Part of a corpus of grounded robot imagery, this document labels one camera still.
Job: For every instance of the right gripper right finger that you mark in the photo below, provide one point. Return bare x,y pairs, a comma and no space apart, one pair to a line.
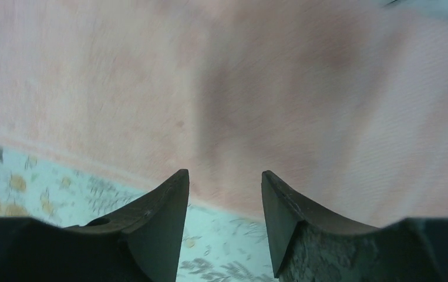
309,242

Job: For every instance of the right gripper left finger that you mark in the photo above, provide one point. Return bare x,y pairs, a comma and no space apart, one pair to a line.
140,241

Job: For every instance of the pink towel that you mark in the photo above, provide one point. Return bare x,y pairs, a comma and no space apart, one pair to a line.
347,101

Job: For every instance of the floral table cloth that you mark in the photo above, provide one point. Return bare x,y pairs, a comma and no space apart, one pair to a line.
216,245

